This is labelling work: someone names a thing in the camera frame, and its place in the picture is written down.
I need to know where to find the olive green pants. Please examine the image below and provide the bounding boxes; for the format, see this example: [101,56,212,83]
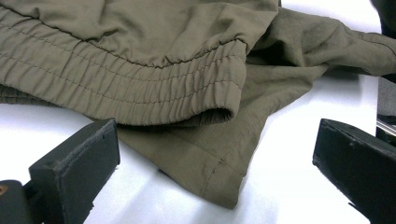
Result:
[0,0,396,210]

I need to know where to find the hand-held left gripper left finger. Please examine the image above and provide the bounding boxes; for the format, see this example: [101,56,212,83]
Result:
[28,118,120,224]

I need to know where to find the metal floor rail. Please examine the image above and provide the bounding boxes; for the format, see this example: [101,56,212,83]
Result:
[375,119,396,138]

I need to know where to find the white table board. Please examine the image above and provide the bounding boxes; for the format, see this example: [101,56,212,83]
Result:
[0,0,382,224]

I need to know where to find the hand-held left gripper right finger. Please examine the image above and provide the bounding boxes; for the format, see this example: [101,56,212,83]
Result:
[312,118,396,224]

